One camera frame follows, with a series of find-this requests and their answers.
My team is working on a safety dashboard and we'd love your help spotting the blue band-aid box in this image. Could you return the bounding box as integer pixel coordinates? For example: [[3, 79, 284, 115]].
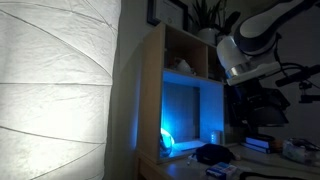
[[205, 162, 237, 180]]

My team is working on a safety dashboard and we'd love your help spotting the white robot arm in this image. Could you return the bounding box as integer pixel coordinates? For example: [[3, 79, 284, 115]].
[[217, 0, 319, 86]]

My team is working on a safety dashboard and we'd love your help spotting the black pouch bag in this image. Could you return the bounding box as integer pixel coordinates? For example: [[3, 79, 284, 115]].
[[194, 144, 235, 165]]

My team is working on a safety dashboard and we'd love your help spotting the clear plastic bag clutter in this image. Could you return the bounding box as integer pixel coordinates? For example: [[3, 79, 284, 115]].
[[282, 138, 320, 167]]

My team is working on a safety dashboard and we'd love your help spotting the wooden cube shelf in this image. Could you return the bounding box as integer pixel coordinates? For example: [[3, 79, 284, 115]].
[[137, 23, 228, 164]]

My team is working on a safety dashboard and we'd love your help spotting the white object on shelf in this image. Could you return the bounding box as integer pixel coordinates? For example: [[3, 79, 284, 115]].
[[174, 57, 194, 74]]

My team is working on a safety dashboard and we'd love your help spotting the glowing blue orb lamp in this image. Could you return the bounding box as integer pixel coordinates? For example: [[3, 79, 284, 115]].
[[160, 129, 175, 157]]

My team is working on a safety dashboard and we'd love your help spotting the small white cylinder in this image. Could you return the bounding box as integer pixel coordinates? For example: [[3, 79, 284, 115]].
[[210, 130, 222, 145]]

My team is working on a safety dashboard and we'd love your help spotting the black framed picture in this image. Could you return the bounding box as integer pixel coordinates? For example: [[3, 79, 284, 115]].
[[147, 0, 188, 31]]

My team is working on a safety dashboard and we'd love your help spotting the green plant in white pot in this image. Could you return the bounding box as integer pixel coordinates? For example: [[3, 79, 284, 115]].
[[189, 0, 241, 45]]

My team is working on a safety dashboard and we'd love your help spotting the black computer monitor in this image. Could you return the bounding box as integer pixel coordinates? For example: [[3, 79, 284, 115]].
[[225, 85, 290, 132]]

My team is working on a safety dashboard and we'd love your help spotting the stack of blue books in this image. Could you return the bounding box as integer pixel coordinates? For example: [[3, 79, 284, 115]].
[[241, 134, 282, 154]]

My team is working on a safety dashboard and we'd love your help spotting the black camera on boom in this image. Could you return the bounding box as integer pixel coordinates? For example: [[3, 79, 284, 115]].
[[275, 65, 320, 87]]

